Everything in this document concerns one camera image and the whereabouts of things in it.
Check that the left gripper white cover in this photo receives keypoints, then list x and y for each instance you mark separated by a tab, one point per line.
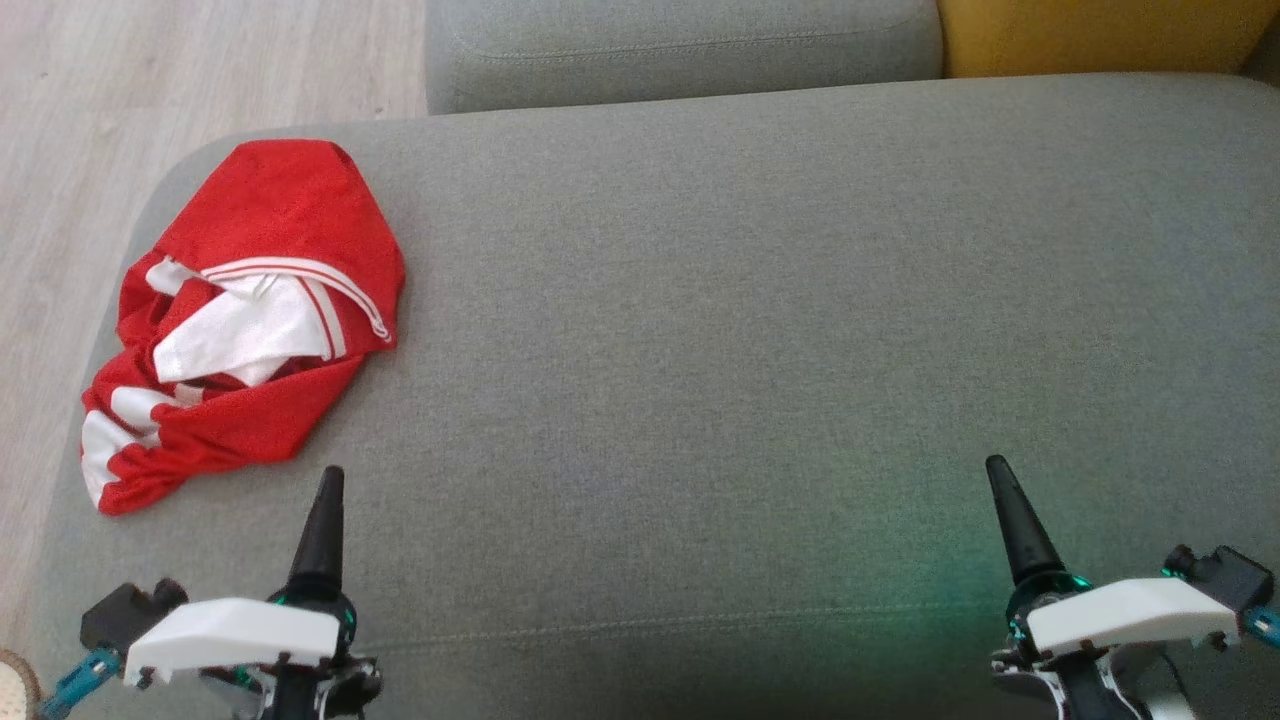
235	635

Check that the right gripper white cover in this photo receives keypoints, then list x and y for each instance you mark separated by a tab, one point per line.
1120	612

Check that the red jersey shirt white sleeves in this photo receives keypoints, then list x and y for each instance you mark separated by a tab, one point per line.
290	215

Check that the beige woven laundry basket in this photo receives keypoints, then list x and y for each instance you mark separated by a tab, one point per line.
18	690

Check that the grey fabric sofa seat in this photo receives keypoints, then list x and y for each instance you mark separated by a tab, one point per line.
720	330

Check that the yellow cushion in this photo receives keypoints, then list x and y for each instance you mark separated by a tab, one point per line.
1090	35

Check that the grey sofa back cushion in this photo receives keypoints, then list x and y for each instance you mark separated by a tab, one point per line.
680	50

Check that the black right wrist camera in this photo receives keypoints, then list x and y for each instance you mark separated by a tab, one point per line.
1225	575

